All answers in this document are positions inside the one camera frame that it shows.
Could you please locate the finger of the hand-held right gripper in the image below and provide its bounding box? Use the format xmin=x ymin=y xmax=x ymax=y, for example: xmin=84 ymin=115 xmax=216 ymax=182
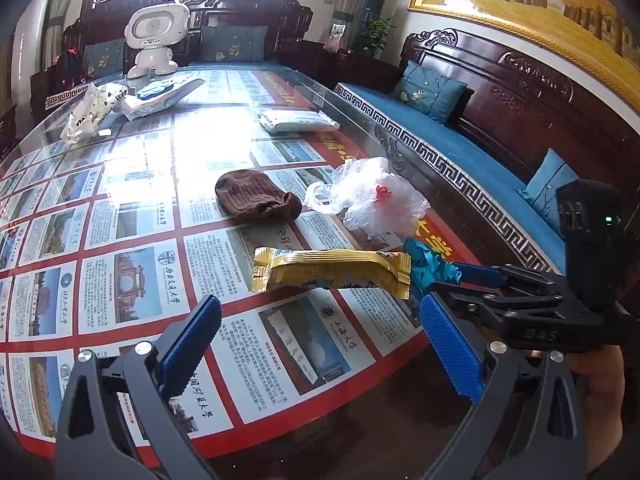
xmin=429 ymin=282 xmax=506 ymax=321
xmin=452 ymin=262 xmax=566 ymax=291

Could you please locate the white printed plastic bag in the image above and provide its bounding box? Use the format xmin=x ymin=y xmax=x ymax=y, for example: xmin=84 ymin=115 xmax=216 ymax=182
xmin=61 ymin=81 xmax=131 ymax=145

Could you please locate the green potted plant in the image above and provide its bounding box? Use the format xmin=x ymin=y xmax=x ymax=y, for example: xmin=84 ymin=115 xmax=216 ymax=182
xmin=357 ymin=15 xmax=396 ymax=58

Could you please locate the clear plastic bag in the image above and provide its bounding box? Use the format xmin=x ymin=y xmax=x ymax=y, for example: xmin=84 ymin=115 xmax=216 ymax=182
xmin=302 ymin=156 xmax=431 ymax=233

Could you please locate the folded white cloth pack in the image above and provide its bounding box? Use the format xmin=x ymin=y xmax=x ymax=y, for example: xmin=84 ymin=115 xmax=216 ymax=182
xmin=257 ymin=108 xmax=340 ymax=134

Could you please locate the dark wooden side table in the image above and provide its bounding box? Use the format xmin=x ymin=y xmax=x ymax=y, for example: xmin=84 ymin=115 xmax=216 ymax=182
xmin=305 ymin=42 xmax=401 ymax=93

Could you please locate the white robot toy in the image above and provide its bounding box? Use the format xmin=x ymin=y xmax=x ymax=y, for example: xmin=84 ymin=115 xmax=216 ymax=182
xmin=123 ymin=2 xmax=192 ymax=79

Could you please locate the brown knit hat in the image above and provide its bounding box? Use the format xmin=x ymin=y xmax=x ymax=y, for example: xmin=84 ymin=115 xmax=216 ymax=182
xmin=215 ymin=169 xmax=303 ymax=221

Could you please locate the blue sofa seat cushion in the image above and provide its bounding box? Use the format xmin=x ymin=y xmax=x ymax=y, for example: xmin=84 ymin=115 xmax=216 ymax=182
xmin=335 ymin=82 xmax=568 ymax=273

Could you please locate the teal embroidered cushion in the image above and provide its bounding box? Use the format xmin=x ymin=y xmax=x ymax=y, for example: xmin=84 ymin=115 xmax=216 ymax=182
xmin=200 ymin=25 xmax=268 ymax=63
xmin=391 ymin=60 xmax=468 ymax=124
xmin=81 ymin=37 xmax=127 ymax=78
xmin=517 ymin=148 xmax=581 ymax=233

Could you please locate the yellow snack wrapper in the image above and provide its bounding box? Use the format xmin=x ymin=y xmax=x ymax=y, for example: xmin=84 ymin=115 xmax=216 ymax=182
xmin=250 ymin=246 xmax=413 ymax=301

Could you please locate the carved wooden armchair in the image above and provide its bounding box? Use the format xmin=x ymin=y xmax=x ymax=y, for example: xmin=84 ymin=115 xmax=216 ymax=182
xmin=30 ymin=10 xmax=132 ymax=126
xmin=185 ymin=0 xmax=313 ymax=66

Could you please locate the long carved wooden sofa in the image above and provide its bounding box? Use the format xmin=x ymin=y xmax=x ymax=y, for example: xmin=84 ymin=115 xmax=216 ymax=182
xmin=332 ymin=27 xmax=640 ymax=281

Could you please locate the white floor air conditioner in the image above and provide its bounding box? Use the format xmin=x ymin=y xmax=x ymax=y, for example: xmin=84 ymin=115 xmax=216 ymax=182
xmin=11 ymin=0 xmax=48 ymax=111

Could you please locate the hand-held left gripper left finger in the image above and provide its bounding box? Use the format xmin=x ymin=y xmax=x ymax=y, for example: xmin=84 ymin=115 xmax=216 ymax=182
xmin=54 ymin=295 xmax=223 ymax=480

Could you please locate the wet wipes pack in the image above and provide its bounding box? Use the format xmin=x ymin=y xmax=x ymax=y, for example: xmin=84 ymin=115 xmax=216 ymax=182
xmin=122 ymin=75 xmax=207 ymax=121

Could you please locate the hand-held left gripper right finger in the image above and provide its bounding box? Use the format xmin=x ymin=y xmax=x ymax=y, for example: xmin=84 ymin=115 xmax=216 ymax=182
xmin=419 ymin=292 xmax=587 ymax=480

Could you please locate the small picture stand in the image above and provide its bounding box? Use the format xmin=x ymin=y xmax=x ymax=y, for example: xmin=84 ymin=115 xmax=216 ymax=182
xmin=325 ymin=22 xmax=347 ymax=51

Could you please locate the gold framed tree painting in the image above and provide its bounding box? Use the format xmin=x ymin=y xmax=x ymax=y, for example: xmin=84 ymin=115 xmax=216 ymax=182
xmin=407 ymin=0 xmax=640 ymax=133

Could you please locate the person's right hand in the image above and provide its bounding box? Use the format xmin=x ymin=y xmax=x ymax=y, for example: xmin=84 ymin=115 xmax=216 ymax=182
xmin=567 ymin=344 xmax=627 ymax=476

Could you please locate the teal paper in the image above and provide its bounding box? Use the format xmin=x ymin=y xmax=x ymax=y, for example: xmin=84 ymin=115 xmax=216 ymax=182
xmin=402 ymin=237 xmax=463 ymax=301

